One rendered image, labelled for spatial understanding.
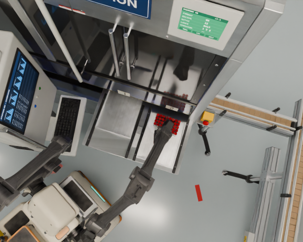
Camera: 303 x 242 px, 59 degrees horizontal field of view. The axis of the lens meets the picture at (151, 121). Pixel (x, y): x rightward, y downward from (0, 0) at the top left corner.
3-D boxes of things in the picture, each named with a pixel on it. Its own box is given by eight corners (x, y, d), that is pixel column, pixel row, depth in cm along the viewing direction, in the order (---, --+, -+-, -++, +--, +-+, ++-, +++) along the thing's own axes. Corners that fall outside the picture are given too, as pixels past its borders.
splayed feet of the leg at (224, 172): (222, 168, 274) (227, 166, 260) (270, 183, 272) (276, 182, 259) (220, 175, 272) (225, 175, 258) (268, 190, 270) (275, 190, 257)
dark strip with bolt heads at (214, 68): (183, 111, 182) (216, 53, 105) (190, 113, 182) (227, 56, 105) (183, 113, 182) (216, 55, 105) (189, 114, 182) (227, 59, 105)
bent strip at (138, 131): (138, 127, 190) (138, 125, 185) (142, 128, 190) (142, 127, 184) (131, 146, 187) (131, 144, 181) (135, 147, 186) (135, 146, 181)
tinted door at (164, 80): (129, 81, 163) (124, 23, 106) (197, 102, 162) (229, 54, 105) (129, 82, 163) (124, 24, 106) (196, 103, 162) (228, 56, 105)
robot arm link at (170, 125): (157, 130, 150) (169, 139, 151) (169, 114, 154) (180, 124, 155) (152, 132, 162) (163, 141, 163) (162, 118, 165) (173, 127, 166)
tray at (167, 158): (151, 112, 194) (151, 111, 190) (185, 123, 193) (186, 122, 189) (136, 157, 185) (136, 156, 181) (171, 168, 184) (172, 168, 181)
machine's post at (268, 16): (174, 135, 280) (267, -11, 77) (179, 137, 280) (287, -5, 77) (172, 141, 278) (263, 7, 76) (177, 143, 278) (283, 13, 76)
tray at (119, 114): (111, 85, 197) (111, 83, 194) (145, 95, 197) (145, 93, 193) (95, 127, 189) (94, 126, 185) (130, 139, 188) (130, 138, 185)
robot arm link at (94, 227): (82, 235, 137) (90, 240, 138) (92, 224, 133) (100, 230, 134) (89, 222, 146) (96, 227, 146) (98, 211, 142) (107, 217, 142)
